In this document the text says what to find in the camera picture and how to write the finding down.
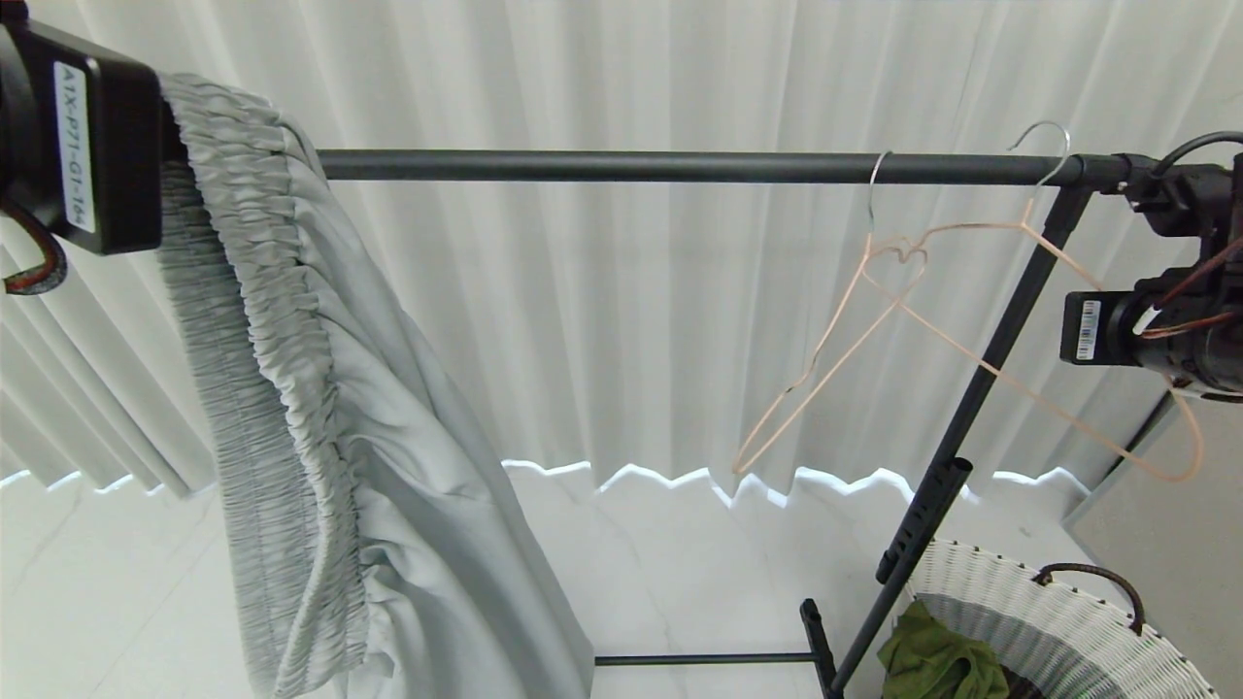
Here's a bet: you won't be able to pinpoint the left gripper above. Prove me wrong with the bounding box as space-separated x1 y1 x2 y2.
0 0 164 256

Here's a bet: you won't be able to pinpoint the pale grey shorts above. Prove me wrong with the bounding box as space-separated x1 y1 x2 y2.
155 73 595 699

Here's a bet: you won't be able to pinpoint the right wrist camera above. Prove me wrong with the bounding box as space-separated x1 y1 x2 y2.
1128 155 1243 242

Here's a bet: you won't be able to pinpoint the black clothes rack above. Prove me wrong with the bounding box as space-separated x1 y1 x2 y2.
316 148 1161 699

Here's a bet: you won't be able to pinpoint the pink clothes hanger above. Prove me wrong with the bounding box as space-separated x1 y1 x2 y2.
731 150 930 479
859 119 1207 484

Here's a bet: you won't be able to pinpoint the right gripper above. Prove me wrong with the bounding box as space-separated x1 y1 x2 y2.
1058 260 1243 401

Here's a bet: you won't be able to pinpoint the green garment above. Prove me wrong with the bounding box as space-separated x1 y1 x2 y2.
879 600 1011 699

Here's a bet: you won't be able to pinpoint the black cable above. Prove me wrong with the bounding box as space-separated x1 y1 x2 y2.
1151 129 1243 178

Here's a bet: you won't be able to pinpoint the white laundry basket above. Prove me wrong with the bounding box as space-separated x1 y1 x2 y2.
879 539 1220 699

